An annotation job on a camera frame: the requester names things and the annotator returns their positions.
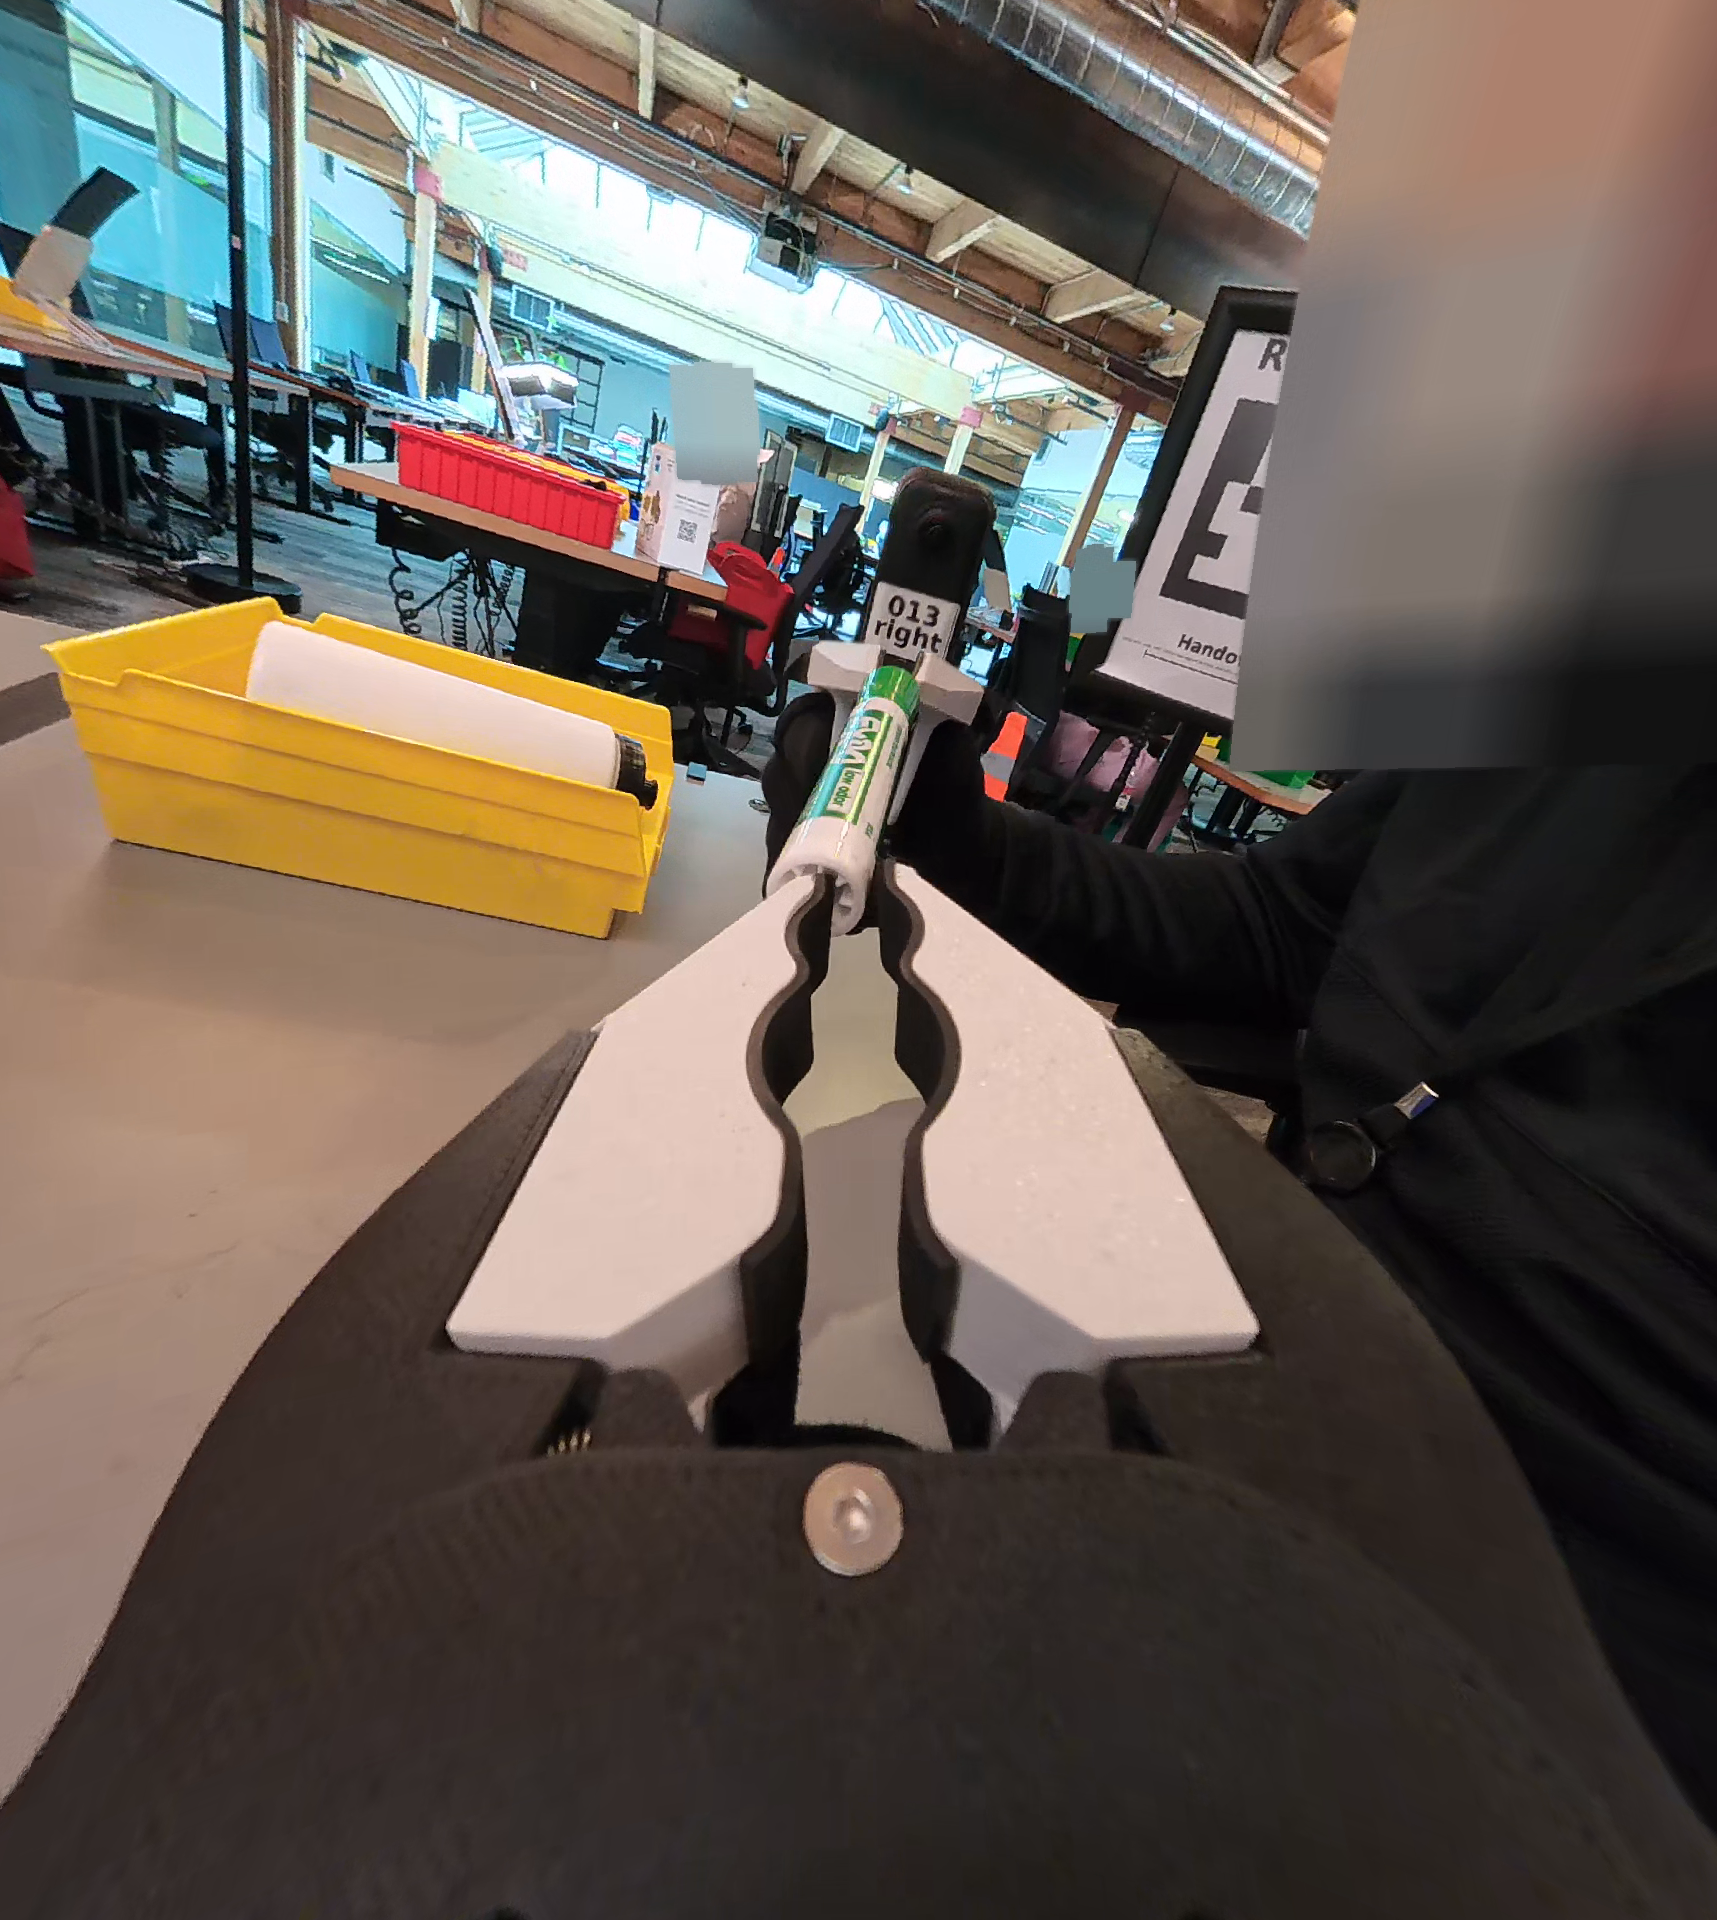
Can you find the person's right hand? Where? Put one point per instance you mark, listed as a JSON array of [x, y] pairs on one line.
[[949, 817]]

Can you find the black framed tag sign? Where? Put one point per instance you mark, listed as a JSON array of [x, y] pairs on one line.
[[1203, 510]]

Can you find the green dry-erase marker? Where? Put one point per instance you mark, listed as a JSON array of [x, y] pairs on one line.
[[854, 786]]

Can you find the red office chair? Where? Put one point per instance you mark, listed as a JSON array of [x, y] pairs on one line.
[[733, 617]]

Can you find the long wooden desk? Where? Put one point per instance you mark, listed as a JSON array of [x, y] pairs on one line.
[[529, 540]]

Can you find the orange traffic cone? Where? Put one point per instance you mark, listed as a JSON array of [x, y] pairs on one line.
[[1010, 750]]

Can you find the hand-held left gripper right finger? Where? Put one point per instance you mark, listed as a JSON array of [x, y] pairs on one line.
[[1084, 1200]]

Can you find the silver ceiling duct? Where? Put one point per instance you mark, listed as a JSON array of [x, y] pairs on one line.
[[1160, 107]]

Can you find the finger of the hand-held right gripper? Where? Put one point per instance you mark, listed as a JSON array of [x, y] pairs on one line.
[[949, 701]]

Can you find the white roll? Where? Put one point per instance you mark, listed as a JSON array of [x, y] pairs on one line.
[[439, 706]]

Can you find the yellow plastic bin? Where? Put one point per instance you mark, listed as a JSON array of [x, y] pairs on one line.
[[348, 797]]

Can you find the black round-top pole stand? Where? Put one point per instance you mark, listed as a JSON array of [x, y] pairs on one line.
[[234, 300]]

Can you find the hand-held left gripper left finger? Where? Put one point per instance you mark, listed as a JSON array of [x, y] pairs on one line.
[[620, 1200]]

